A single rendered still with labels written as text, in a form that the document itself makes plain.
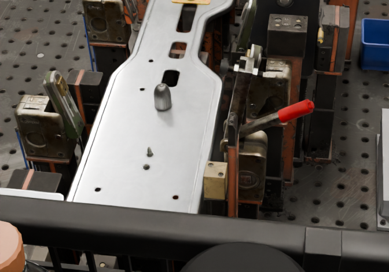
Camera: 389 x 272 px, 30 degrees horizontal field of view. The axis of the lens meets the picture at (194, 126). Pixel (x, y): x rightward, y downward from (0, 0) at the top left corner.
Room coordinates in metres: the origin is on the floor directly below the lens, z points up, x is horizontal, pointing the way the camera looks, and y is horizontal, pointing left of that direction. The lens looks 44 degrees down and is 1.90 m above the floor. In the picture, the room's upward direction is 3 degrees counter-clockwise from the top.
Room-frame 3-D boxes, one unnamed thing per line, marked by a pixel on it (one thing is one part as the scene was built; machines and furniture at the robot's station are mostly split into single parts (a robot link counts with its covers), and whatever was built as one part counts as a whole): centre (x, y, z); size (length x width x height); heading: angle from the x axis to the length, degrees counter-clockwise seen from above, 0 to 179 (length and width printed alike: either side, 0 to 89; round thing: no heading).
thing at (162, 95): (0.98, 0.06, 1.02); 0.03 x 0.03 x 0.07
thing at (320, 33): (1.08, -0.24, 1.09); 0.10 x 0.01 x 0.01; 169
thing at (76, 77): (1.08, 0.21, 0.84); 0.11 x 0.08 x 0.29; 79
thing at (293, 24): (1.06, -0.18, 0.91); 0.07 x 0.05 x 0.42; 79
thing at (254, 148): (0.83, -0.08, 0.88); 0.07 x 0.06 x 0.35; 79
